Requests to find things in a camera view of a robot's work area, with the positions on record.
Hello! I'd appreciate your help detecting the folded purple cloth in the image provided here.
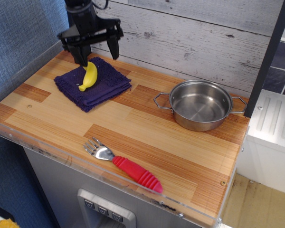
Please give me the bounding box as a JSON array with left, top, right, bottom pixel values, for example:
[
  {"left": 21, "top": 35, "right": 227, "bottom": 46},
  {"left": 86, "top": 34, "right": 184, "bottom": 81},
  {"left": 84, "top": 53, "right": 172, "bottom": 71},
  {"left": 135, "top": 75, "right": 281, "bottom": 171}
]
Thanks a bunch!
[{"left": 54, "top": 57, "right": 131, "bottom": 112}]

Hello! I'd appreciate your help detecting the silver toy fridge cabinet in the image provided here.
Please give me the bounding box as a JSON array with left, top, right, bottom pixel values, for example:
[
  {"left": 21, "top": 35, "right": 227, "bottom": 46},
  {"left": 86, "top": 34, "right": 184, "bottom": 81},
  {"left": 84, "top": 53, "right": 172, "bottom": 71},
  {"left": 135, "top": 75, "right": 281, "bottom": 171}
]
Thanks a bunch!
[{"left": 24, "top": 149, "right": 197, "bottom": 228}]

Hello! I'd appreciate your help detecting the white toy sink unit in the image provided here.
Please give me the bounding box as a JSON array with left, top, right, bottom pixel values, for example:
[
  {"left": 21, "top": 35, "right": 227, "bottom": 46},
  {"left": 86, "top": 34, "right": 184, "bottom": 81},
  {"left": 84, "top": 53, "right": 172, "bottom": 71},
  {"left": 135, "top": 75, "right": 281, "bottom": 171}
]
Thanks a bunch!
[{"left": 237, "top": 90, "right": 285, "bottom": 193}]

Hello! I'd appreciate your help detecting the yellow toy banana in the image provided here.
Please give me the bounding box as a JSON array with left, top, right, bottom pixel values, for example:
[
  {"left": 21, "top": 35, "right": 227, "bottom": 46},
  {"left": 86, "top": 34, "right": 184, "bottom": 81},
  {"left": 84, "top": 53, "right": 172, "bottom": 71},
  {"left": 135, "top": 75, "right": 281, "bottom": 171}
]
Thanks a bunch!
[{"left": 78, "top": 62, "right": 98, "bottom": 92}]

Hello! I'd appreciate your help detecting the yellow object bottom corner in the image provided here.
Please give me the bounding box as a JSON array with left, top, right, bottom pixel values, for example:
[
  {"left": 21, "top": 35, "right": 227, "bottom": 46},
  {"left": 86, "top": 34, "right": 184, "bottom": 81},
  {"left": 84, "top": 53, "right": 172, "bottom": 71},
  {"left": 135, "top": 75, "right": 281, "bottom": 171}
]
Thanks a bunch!
[{"left": 0, "top": 219, "right": 20, "bottom": 228}]

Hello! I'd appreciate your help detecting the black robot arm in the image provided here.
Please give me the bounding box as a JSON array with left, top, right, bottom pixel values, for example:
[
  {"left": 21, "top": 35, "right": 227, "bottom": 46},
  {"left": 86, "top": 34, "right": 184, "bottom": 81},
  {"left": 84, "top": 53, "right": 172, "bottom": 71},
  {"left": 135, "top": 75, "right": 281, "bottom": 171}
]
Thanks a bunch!
[{"left": 57, "top": 0, "right": 124, "bottom": 67}]

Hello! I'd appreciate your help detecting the stainless steel pot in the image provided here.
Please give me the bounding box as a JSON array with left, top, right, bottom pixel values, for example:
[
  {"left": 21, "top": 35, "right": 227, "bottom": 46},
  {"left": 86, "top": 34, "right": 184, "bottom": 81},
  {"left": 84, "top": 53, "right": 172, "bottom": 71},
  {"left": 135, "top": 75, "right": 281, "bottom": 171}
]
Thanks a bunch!
[{"left": 153, "top": 80, "right": 247, "bottom": 132}]

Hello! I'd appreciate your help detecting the black vertical post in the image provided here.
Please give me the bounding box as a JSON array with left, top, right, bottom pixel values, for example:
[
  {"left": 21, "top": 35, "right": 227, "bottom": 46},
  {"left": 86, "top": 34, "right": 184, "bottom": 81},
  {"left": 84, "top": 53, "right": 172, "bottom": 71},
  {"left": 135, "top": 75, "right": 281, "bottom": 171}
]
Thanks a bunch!
[{"left": 244, "top": 0, "right": 285, "bottom": 118}]

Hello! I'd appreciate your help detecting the fork with red handle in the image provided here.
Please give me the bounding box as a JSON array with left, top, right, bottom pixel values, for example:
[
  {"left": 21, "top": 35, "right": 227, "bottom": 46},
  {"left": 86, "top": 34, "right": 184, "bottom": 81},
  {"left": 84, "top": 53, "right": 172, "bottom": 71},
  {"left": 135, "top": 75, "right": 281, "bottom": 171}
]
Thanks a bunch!
[{"left": 83, "top": 137, "right": 163, "bottom": 193}]

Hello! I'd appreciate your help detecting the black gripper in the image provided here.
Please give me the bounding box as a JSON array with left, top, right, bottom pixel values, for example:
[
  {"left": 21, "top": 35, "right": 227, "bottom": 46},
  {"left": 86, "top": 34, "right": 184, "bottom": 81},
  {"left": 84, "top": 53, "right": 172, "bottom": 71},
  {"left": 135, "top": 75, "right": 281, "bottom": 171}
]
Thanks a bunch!
[{"left": 57, "top": 6, "right": 124, "bottom": 66}]

